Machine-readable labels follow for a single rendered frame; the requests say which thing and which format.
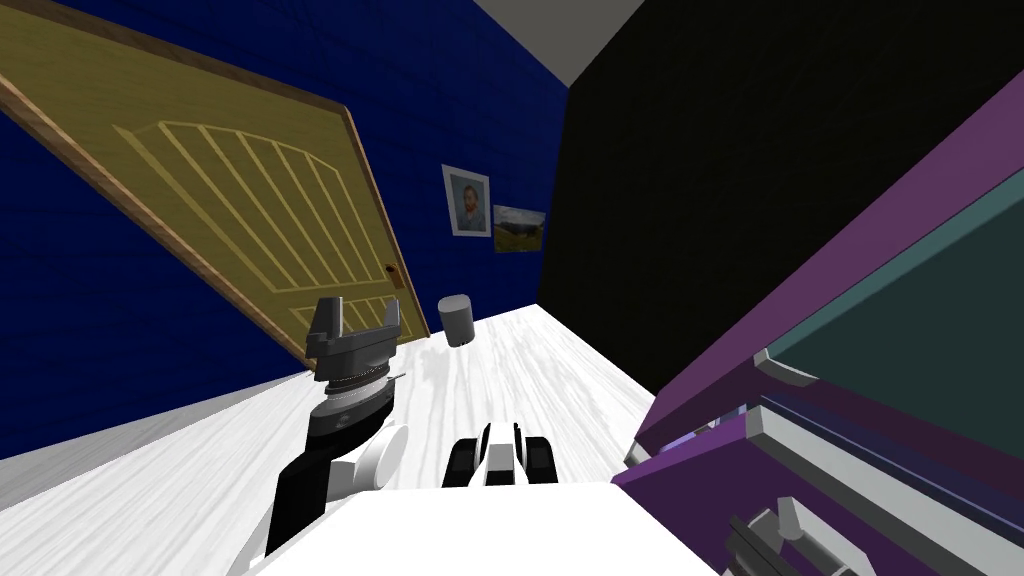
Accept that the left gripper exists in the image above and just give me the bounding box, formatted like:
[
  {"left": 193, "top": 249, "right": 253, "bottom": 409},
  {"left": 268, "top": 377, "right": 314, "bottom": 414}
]
[{"left": 305, "top": 296, "right": 402, "bottom": 383}]

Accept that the grey drawer bar handle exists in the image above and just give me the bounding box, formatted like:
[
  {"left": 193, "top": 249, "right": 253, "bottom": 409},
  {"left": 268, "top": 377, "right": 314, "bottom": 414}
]
[{"left": 743, "top": 403, "right": 1024, "bottom": 576}]

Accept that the grey cylinder bin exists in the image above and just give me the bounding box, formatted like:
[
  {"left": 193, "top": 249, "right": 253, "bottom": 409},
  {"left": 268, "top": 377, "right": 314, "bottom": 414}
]
[{"left": 437, "top": 294, "right": 477, "bottom": 349}]

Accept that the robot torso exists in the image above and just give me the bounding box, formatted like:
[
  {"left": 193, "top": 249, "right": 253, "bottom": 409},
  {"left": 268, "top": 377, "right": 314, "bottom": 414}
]
[{"left": 242, "top": 419, "right": 719, "bottom": 576}]

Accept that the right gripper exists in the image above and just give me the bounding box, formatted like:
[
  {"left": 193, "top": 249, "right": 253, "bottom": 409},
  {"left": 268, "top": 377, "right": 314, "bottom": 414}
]
[{"left": 755, "top": 495, "right": 879, "bottom": 576}]

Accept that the grey cabinet door handle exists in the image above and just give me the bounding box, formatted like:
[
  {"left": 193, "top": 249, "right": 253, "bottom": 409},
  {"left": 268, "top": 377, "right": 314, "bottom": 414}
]
[{"left": 753, "top": 347, "right": 819, "bottom": 392}]

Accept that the framed portrait picture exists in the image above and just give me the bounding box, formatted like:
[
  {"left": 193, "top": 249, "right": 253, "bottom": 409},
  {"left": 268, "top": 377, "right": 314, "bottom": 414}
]
[{"left": 441, "top": 163, "right": 493, "bottom": 239}]

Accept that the purple drawer front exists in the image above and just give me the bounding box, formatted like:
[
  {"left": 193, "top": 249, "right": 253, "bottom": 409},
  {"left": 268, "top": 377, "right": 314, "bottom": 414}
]
[{"left": 611, "top": 414, "right": 953, "bottom": 576}]

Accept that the dark teal cabinet door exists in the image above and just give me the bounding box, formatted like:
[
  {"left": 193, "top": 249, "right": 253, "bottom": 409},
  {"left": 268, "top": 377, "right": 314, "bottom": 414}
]
[{"left": 763, "top": 166, "right": 1024, "bottom": 464}]

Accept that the purple cabinet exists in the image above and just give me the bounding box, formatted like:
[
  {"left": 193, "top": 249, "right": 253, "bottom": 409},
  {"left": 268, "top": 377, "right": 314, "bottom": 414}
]
[{"left": 611, "top": 70, "right": 1024, "bottom": 576}]

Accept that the yellow wooden door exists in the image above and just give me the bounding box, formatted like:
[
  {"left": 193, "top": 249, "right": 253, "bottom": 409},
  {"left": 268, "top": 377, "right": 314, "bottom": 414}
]
[{"left": 0, "top": 0, "right": 432, "bottom": 371}]

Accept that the landscape picture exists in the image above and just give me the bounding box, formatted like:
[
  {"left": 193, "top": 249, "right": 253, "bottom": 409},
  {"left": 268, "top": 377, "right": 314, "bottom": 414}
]
[{"left": 492, "top": 205, "right": 548, "bottom": 254}]

